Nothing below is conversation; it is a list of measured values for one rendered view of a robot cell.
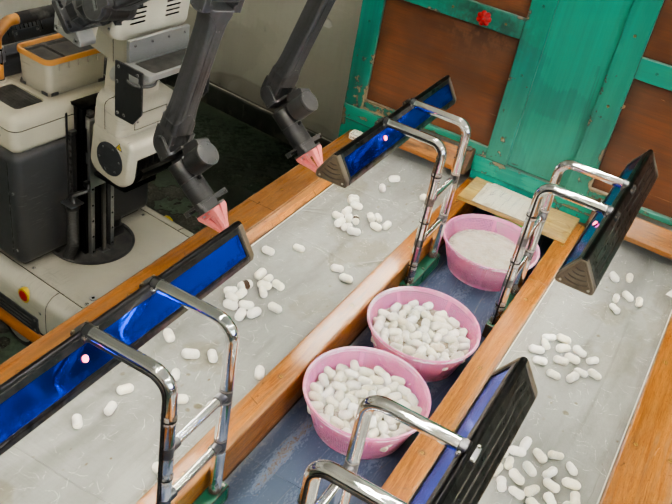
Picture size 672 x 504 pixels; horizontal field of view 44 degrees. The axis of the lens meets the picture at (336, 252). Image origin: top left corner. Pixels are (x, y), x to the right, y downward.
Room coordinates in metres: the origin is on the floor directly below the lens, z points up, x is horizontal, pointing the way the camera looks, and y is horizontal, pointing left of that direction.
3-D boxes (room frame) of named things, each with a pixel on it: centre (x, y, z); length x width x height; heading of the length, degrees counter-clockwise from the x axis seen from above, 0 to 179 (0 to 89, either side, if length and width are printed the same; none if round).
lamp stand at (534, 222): (1.66, -0.52, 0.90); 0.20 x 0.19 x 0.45; 156
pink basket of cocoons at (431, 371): (1.49, -0.23, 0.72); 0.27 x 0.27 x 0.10
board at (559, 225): (2.10, -0.50, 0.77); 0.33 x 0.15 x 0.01; 66
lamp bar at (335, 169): (1.85, -0.08, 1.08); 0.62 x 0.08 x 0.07; 156
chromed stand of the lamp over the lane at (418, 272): (1.82, -0.15, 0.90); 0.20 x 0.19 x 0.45; 156
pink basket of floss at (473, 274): (1.90, -0.41, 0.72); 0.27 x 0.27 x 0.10
